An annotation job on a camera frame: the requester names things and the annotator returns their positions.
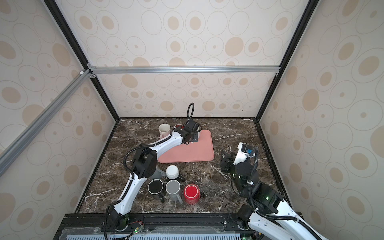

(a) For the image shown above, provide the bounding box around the pink rectangular tray mat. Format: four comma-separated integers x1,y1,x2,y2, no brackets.
158,130,215,164

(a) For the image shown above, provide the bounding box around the pale pink mug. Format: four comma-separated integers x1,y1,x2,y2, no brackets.
158,124,171,140

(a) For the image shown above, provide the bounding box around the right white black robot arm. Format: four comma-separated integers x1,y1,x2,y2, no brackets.
220,149,325,240

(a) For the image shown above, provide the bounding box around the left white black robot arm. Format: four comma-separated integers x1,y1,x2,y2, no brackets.
106,119,202,231

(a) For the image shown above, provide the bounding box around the grey mug back row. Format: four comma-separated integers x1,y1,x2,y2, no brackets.
151,168,167,180

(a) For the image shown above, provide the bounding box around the grey mug row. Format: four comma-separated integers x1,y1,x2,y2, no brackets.
151,168,167,180
166,180,183,204

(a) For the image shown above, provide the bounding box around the grey mug front row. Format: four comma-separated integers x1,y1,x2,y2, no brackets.
166,180,183,204

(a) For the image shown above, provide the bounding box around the black mug white rim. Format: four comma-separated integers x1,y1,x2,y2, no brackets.
148,179,166,203

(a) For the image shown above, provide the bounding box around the left slanted aluminium bar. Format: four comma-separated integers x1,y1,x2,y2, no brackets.
1,69,91,175

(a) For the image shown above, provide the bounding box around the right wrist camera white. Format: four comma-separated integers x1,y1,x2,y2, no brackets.
234,142,256,165

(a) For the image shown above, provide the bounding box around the white mug black handle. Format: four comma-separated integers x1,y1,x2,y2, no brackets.
166,165,186,182

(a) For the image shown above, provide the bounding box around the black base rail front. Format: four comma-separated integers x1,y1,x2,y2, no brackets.
54,213,263,240

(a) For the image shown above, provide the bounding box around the horizontal aluminium frame bar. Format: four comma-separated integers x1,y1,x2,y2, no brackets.
91,66,280,74

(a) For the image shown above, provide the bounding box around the right black corner post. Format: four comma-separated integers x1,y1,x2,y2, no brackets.
255,0,320,123

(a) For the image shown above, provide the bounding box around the black corner post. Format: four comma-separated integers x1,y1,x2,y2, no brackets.
44,0,120,122
255,0,320,123

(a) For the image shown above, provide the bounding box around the left black corner post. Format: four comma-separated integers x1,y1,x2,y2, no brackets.
44,0,120,122

